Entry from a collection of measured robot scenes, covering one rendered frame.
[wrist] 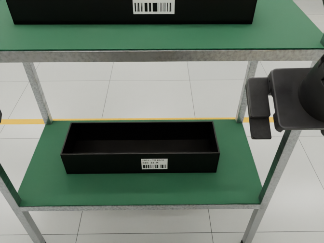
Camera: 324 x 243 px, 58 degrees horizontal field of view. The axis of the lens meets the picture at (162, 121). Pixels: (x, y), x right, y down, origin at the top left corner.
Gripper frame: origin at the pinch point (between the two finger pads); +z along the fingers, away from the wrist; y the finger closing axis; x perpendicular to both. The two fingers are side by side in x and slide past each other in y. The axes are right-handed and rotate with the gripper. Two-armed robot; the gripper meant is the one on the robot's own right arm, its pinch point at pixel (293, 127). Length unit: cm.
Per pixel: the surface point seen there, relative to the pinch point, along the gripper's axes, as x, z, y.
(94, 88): -84, 151, 74
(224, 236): 14, 105, -6
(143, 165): -10, 71, 27
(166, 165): -10, 72, 19
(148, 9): -35.7, 18.3, 21.0
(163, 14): -35.2, 19.4, 17.6
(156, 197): 1, 71, 22
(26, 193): 0, 69, 69
